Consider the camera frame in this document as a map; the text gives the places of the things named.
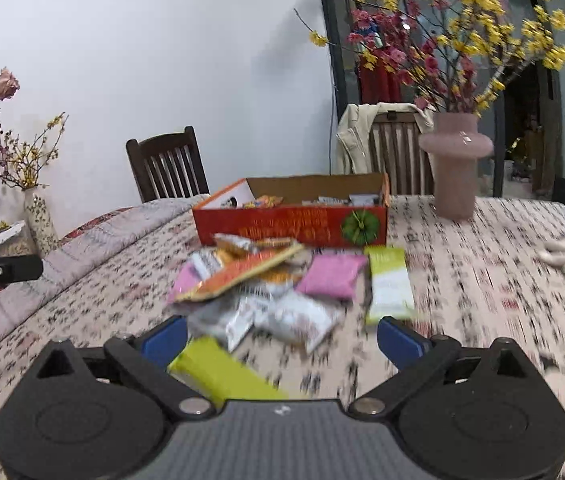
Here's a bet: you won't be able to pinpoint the lime green snack packet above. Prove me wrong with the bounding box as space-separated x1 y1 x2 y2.
168 336 289 408

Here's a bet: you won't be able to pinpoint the pink snack packet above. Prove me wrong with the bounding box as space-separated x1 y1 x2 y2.
295 254 368 300
166 262 201 304

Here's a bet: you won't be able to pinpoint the silver oat crisp packet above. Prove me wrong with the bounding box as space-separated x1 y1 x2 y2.
254 290 344 354

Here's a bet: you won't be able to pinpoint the tissue box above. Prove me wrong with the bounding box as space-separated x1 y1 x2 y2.
0 220 37 257

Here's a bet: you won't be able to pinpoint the speckled ceramic vase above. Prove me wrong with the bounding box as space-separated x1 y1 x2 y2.
23 188 59 257

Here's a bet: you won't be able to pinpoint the patterned tablecloth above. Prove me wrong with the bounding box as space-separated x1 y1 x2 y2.
0 196 565 478

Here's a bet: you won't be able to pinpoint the green white snack packet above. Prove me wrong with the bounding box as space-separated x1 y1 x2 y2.
365 246 415 325

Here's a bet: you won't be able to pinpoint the silver snack packet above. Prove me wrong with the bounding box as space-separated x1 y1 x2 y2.
187 295 256 352

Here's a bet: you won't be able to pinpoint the orange snack packet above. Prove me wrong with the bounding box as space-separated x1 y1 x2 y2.
174 243 304 302

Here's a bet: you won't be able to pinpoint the dark wooden chair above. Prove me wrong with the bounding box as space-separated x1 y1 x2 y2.
125 126 209 203

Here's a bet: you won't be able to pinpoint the red cardboard snack box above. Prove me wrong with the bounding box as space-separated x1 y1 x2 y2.
194 174 389 248

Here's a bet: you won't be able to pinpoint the pink glass vase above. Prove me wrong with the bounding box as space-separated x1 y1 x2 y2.
419 112 494 221

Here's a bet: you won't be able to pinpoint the wooden chair with jacket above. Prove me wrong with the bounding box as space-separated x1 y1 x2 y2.
369 112 434 195

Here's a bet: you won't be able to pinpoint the beige jacket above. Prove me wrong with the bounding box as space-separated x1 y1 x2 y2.
331 103 434 174

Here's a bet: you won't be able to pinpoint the red hanging garment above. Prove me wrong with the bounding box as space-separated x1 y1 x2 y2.
357 56 401 104

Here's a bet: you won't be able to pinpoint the dark framed glass door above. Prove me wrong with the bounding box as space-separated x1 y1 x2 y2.
313 0 565 201

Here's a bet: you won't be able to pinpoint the yellow and pink flower branches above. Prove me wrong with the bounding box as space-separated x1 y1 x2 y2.
294 0 565 117

